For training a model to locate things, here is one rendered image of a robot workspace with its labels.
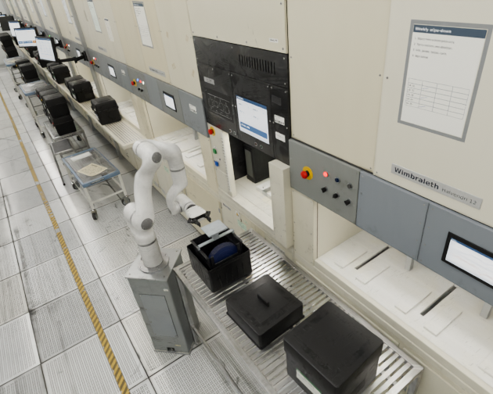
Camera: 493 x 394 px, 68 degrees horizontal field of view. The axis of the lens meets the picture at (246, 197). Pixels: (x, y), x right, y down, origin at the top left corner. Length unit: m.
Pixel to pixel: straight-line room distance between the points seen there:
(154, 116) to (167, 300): 2.05
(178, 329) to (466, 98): 2.14
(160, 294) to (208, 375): 0.68
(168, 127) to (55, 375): 2.40
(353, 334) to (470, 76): 1.02
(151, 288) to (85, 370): 0.91
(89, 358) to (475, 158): 2.73
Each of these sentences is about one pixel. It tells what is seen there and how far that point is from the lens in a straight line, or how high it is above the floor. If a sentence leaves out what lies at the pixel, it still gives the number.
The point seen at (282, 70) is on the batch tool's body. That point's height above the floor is 1.88.
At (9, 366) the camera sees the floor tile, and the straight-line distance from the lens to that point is 3.42.
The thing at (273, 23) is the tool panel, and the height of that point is 2.07.
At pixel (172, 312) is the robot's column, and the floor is 0.46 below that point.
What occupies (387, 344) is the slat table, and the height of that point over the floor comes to 0.76.
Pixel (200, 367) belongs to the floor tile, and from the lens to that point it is 2.79.
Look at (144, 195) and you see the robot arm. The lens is 2.11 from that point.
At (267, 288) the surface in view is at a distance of 1.98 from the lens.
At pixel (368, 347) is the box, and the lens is 1.61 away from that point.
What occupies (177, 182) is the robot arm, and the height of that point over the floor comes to 1.24.
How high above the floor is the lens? 2.32
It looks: 33 degrees down
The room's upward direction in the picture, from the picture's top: 7 degrees counter-clockwise
